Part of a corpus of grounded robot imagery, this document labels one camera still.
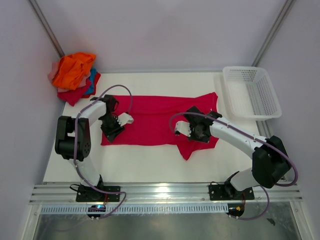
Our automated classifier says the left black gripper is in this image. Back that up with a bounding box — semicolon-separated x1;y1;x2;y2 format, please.
99;113;125;143

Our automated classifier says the magenta pink t-shirt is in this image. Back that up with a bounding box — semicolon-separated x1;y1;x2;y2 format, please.
101;92;219;161

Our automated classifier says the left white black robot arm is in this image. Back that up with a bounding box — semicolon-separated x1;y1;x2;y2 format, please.
54;94;125;202

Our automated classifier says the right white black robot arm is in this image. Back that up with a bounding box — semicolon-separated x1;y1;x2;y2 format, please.
183;106;293;199

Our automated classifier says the red t-shirt at bottom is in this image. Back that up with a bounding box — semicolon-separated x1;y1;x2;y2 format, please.
57;72;101;107

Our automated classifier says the white perforated plastic basket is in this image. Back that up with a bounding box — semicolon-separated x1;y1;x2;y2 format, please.
222;66;282;121

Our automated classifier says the blue t-shirt in pile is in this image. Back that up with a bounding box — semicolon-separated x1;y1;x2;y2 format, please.
84;68;97;95

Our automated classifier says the left controller board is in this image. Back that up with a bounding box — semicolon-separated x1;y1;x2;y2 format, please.
86;204;106;219

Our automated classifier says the controller board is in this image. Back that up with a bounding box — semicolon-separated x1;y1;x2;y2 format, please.
86;204;106;219
226;203;245;219

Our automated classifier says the orange folded t-shirt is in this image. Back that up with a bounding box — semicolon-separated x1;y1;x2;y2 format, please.
51;52;97;90

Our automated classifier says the pink t-shirt under orange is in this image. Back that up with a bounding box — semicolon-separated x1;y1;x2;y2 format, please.
47;62;59;82

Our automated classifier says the right controller board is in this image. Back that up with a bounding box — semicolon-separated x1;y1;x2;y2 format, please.
226;203;245;219

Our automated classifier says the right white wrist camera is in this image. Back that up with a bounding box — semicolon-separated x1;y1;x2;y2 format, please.
174;121;192;137

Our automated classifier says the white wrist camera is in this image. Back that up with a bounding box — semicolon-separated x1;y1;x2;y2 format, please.
117;112;134;127
174;121;192;137

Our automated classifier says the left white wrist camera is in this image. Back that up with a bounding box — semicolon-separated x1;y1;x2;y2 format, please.
117;112;134;127

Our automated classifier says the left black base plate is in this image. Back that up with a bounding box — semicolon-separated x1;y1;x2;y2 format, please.
75;185;121;203

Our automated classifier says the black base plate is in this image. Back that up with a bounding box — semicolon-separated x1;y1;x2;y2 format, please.
208;184;255;201
75;185;121;203

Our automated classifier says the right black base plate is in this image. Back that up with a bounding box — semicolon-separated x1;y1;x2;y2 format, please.
208;184;255;201

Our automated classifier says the slotted grey cable duct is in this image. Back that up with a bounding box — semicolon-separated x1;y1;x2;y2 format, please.
40;202;228;215

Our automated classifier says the aluminium front rail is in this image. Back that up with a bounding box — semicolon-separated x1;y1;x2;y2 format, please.
29;182;303;205

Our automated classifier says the left corner metal post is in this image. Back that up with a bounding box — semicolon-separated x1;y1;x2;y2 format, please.
27;0;65;58

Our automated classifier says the corner metal post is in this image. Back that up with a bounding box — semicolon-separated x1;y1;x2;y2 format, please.
251;0;297;67
27;0;65;58

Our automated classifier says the right corner metal post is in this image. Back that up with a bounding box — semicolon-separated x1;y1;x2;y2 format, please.
251;0;297;67

